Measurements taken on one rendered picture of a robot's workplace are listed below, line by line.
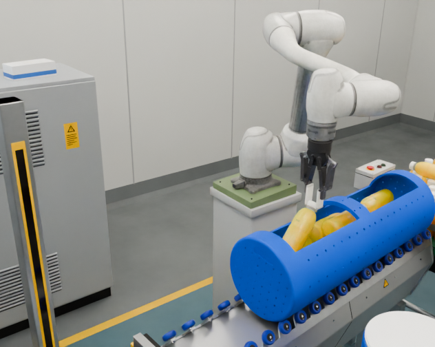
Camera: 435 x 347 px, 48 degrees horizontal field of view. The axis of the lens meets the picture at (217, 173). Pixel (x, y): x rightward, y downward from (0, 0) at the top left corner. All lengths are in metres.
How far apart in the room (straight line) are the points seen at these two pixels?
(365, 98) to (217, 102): 3.46
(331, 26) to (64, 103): 1.45
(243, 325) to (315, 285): 0.28
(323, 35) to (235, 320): 1.10
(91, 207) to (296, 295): 1.75
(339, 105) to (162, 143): 3.28
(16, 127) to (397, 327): 1.19
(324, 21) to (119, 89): 2.60
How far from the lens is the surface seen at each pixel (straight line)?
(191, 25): 4.59
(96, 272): 3.22
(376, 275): 2.00
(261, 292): 1.61
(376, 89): 1.55
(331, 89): 1.48
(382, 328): 1.58
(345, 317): 1.88
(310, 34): 1.98
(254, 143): 2.24
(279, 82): 5.40
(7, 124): 1.30
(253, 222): 2.27
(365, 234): 1.77
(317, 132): 1.52
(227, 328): 1.67
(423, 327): 1.63
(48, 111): 2.73
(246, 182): 2.32
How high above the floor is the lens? 2.00
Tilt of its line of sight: 23 degrees down
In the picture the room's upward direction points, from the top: 1 degrees clockwise
